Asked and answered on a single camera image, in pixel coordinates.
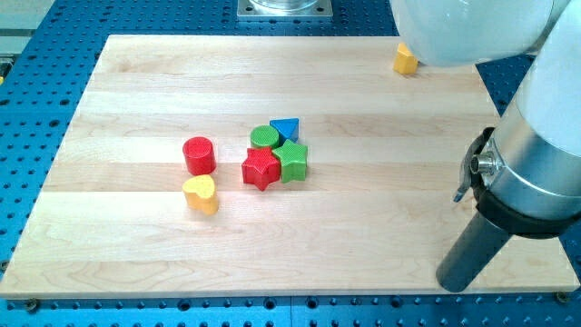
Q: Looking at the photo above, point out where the red star block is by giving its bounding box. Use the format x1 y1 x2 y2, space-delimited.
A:
241 146 281 191

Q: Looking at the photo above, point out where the green cylinder block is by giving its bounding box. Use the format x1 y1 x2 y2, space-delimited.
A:
250 125 280 149

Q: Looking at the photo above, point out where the wooden board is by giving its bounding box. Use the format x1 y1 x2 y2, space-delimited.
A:
0 35 581 300

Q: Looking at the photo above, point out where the yellow heart block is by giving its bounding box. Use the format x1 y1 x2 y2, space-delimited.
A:
182 174 219 215

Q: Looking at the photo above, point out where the red cylinder block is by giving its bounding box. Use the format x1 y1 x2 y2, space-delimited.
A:
182 136 216 175

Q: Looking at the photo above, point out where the yellow hexagon block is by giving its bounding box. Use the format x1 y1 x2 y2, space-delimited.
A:
393 43 419 74

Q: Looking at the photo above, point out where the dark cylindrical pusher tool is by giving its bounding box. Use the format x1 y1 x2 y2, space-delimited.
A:
436 213 512 292

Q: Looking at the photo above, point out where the green star block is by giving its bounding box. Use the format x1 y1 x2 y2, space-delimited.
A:
272 139 308 183

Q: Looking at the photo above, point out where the blue triangle block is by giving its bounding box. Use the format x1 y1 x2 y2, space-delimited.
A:
270 118 300 145

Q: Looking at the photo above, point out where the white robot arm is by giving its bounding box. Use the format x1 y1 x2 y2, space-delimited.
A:
391 1 580 239

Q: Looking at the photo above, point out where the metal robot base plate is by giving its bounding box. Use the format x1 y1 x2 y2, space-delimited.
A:
237 0 333 18

